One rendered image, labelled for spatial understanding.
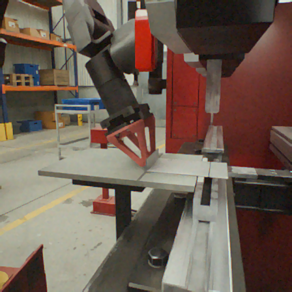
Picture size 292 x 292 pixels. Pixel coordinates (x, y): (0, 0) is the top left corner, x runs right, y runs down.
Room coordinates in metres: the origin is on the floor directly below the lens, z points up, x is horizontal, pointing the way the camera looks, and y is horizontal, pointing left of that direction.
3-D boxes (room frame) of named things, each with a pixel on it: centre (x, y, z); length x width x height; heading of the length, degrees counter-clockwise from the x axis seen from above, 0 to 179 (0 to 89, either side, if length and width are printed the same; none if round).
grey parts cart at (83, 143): (3.89, 0.81, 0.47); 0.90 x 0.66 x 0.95; 155
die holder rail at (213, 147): (0.95, -0.26, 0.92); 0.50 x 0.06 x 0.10; 164
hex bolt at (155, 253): (0.30, -0.02, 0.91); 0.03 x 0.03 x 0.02
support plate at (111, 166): (0.46, 0.03, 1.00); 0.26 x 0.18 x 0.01; 74
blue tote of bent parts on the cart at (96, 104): (3.74, 0.89, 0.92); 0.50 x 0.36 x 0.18; 65
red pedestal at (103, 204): (2.28, 0.37, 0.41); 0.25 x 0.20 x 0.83; 74
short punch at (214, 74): (0.42, -0.11, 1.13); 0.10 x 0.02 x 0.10; 164
